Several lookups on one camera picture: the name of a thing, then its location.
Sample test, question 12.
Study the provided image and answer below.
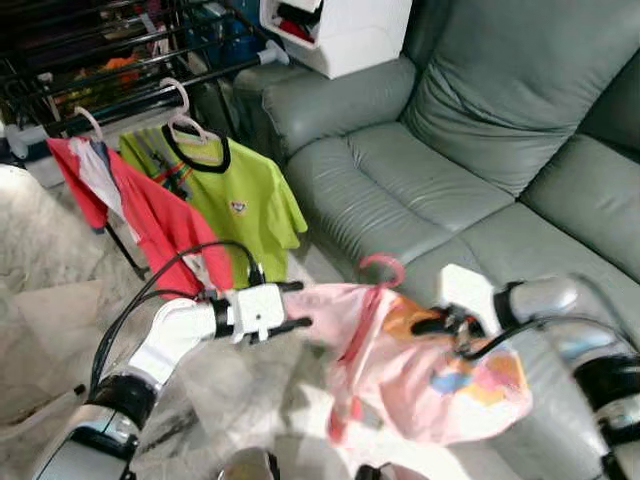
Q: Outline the pinkish red plastic hanger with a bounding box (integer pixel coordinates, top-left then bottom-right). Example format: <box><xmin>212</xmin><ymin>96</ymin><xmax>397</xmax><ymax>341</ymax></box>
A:
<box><xmin>357</xmin><ymin>253</ymin><xmax>407</xmax><ymax>293</ymax></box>

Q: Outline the white plastic hanger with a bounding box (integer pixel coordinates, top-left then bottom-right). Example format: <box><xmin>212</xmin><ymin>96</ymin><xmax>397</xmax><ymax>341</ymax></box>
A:
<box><xmin>71</xmin><ymin>104</ymin><xmax>108</xmax><ymax>148</ymax></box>
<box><xmin>157</xmin><ymin>77</ymin><xmax>219</xmax><ymax>144</ymax></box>

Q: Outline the lime green shirt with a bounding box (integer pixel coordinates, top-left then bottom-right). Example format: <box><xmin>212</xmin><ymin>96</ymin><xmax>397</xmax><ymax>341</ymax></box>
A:
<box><xmin>117</xmin><ymin>125</ymin><xmax>310</xmax><ymax>288</ymax></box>

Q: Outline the grey robot left leg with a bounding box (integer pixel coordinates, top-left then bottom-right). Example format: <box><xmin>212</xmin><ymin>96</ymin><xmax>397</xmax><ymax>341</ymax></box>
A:
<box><xmin>218</xmin><ymin>446</ymin><xmax>283</xmax><ymax>480</ymax></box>

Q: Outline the grey robot leg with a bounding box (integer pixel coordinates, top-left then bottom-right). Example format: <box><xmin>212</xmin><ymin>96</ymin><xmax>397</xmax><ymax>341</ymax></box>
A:
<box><xmin>218</xmin><ymin>446</ymin><xmax>283</xmax><ymax>480</ymax></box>
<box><xmin>353</xmin><ymin>461</ymin><xmax>433</xmax><ymax>480</ymax></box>

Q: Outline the red shirt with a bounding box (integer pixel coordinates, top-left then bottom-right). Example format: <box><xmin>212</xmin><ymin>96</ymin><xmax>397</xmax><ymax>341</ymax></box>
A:
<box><xmin>46</xmin><ymin>135</ymin><xmax>237</xmax><ymax>298</ymax></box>

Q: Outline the grey robot right leg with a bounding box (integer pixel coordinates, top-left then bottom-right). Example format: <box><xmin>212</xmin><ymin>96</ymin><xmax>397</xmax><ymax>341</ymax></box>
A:
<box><xmin>353</xmin><ymin>461</ymin><xmax>433</xmax><ymax>480</ymax></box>

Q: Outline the grey green leather sofa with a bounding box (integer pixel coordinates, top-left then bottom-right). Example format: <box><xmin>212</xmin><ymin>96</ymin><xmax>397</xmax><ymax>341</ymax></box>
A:
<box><xmin>232</xmin><ymin>0</ymin><xmax>640</xmax><ymax>480</ymax></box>

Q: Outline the white storage drawer box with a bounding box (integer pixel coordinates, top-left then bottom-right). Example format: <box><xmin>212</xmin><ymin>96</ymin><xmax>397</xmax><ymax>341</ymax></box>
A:
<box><xmin>257</xmin><ymin>0</ymin><xmax>414</xmax><ymax>80</ymax></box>

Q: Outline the blue bag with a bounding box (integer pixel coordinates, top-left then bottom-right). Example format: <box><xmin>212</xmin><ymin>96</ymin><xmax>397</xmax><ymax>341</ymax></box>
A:
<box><xmin>185</xmin><ymin>0</ymin><xmax>263</xmax><ymax>73</ymax></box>

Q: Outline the black metal drying rack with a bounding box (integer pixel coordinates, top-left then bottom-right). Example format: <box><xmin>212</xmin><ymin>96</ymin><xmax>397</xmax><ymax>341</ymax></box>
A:
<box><xmin>0</xmin><ymin>0</ymin><xmax>293</xmax><ymax>283</ymax></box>

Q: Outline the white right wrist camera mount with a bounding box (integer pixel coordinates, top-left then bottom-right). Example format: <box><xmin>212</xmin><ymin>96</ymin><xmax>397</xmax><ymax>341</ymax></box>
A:
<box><xmin>437</xmin><ymin>263</ymin><xmax>503</xmax><ymax>336</ymax></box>

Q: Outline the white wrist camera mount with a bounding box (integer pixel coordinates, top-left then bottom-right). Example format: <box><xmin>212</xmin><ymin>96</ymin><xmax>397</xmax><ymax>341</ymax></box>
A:
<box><xmin>229</xmin><ymin>283</ymin><xmax>288</xmax><ymax>344</ymax></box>
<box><xmin>437</xmin><ymin>263</ymin><xmax>503</xmax><ymax>336</ymax></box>

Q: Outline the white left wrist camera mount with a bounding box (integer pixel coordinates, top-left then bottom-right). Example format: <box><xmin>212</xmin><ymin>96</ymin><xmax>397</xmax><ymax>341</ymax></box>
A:
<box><xmin>229</xmin><ymin>283</ymin><xmax>288</xmax><ymax>344</ymax></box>

